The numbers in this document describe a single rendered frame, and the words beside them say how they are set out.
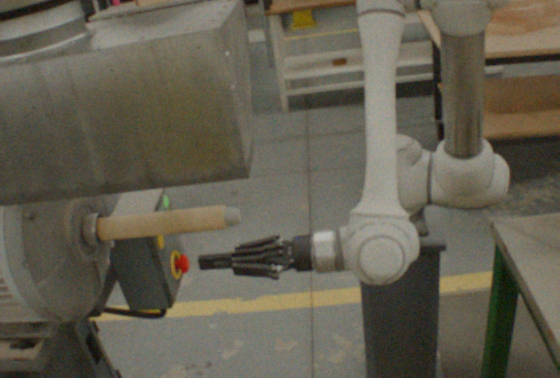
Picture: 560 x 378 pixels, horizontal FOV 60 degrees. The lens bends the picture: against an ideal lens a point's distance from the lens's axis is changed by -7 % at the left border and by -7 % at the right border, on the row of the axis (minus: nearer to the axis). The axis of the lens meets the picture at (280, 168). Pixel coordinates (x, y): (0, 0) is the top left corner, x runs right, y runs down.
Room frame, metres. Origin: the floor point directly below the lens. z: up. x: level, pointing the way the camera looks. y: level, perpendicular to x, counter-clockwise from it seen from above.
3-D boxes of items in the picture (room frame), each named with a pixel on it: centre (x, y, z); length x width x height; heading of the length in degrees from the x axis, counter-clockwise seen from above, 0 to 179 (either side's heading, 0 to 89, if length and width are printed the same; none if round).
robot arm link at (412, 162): (1.29, -0.34, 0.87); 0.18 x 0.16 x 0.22; 65
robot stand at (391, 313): (1.29, -0.33, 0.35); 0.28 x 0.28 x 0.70; 76
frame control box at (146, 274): (0.86, 0.37, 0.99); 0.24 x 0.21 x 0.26; 84
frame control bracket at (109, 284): (0.80, 0.38, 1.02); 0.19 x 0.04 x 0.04; 174
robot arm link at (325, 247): (0.84, -0.06, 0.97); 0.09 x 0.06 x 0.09; 174
